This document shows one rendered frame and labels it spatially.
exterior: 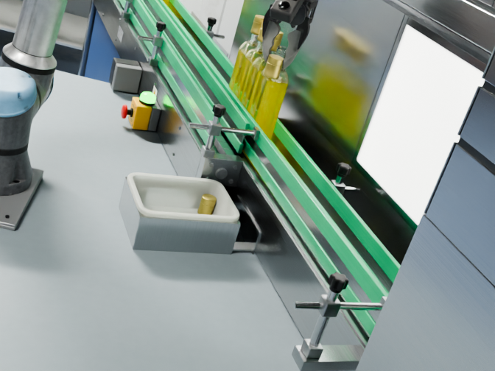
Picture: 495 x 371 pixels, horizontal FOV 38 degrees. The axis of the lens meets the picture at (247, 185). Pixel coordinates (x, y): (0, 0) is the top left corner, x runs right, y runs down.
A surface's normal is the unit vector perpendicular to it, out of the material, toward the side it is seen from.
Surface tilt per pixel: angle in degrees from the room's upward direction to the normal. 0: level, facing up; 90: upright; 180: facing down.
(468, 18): 90
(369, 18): 90
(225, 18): 90
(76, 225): 0
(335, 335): 90
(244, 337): 0
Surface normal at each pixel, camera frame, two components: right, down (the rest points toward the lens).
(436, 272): -0.91, -0.08
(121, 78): 0.31, 0.49
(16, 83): 0.26, -0.79
